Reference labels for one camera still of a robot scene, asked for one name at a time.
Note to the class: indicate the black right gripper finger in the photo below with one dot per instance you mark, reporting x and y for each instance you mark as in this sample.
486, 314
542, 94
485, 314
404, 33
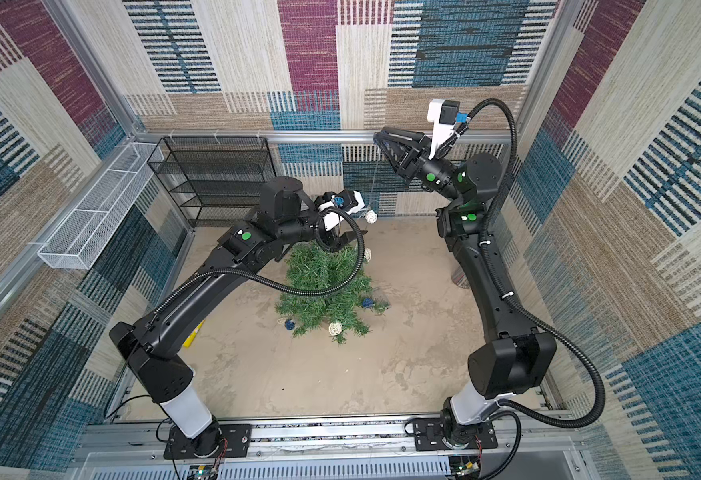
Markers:
404, 137
395, 154

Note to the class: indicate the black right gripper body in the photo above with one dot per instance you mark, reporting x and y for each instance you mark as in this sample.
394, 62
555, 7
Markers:
414, 159

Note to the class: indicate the small green christmas tree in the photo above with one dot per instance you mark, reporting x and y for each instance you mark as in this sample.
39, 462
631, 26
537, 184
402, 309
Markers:
337, 314

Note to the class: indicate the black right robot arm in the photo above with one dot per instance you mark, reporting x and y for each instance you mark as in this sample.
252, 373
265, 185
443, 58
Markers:
516, 352

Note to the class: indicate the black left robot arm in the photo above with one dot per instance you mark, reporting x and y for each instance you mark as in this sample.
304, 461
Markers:
284, 217

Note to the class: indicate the yellow marker pen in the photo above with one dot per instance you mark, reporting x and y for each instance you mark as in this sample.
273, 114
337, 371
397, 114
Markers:
190, 339

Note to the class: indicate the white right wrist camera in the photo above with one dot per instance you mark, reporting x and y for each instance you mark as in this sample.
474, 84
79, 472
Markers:
442, 114

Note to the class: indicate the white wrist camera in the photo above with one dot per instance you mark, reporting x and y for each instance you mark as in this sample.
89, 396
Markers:
442, 114
349, 201

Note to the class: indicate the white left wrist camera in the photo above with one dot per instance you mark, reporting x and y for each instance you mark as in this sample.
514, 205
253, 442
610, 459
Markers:
349, 201

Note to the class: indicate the black wire shelf rack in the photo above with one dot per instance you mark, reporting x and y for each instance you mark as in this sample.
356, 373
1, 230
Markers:
214, 181

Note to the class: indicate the white wire mesh basket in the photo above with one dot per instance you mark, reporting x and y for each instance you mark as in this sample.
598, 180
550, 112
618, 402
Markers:
78, 242

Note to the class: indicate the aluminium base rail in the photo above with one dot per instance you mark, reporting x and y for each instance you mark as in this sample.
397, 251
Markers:
392, 446

